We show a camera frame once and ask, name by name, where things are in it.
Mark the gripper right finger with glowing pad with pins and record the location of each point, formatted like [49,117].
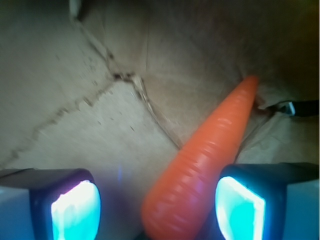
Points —
[279,201]

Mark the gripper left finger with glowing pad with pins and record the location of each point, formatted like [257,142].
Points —
[49,204]

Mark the orange toy carrot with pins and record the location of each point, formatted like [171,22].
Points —
[180,201]

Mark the brown paper bag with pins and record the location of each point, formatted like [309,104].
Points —
[118,86]

